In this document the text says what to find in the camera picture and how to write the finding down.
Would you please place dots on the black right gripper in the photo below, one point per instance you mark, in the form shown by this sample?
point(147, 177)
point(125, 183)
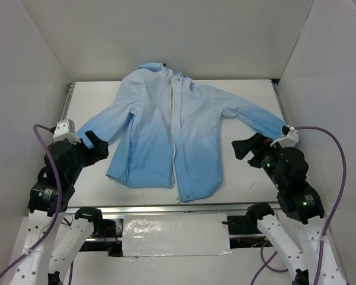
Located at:
point(256, 153)

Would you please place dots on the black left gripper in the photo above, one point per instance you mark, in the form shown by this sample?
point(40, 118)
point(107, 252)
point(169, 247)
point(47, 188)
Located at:
point(85, 149)

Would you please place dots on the light blue zip jacket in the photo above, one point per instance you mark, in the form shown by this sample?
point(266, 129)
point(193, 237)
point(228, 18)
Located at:
point(169, 127)

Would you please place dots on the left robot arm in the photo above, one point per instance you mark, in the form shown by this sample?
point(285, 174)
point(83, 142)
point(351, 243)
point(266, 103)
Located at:
point(43, 261)

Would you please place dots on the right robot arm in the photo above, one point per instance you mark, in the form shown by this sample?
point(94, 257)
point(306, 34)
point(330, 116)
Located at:
point(313, 261)

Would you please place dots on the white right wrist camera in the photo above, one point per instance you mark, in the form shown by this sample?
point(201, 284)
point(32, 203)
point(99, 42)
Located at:
point(289, 137)

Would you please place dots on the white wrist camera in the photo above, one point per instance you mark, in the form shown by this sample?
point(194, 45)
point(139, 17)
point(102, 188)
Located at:
point(289, 137)
point(65, 131)

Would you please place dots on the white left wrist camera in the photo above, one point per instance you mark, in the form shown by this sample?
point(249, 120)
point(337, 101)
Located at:
point(65, 131)

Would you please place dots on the aluminium rail frame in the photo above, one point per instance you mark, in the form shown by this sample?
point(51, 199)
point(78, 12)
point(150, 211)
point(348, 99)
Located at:
point(241, 185)

